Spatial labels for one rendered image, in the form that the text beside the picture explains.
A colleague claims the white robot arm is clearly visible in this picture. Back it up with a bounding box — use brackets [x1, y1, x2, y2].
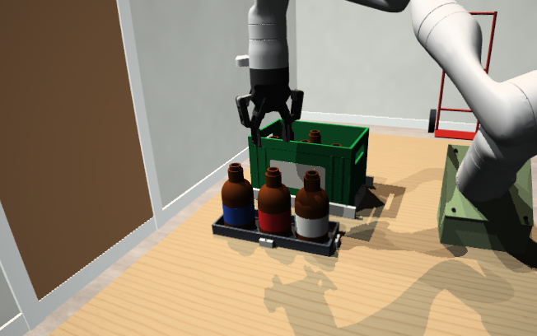
[236, 0, 537, 202]

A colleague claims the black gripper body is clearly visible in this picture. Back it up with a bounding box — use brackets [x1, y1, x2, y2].
[249, 67, 291, 114]

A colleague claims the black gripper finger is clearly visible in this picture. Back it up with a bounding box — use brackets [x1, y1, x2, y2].
[276, 89, 304, 142]
[236, 94, 271, 147]

